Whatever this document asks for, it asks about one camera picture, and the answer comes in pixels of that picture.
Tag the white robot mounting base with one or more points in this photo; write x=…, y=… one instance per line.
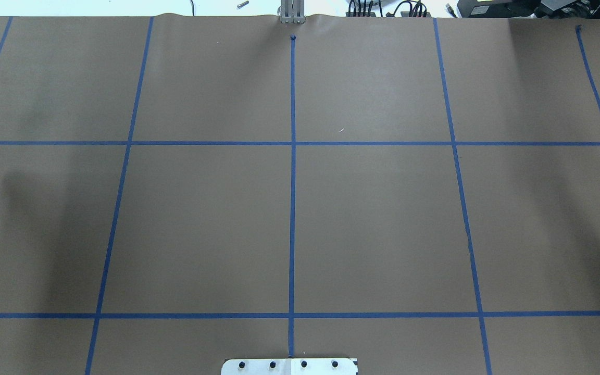
x=291, y=366

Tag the black electronics box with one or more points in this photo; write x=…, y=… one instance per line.
x=538, y=9

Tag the aluminium frame post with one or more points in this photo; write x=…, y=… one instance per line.
x=292, y=12

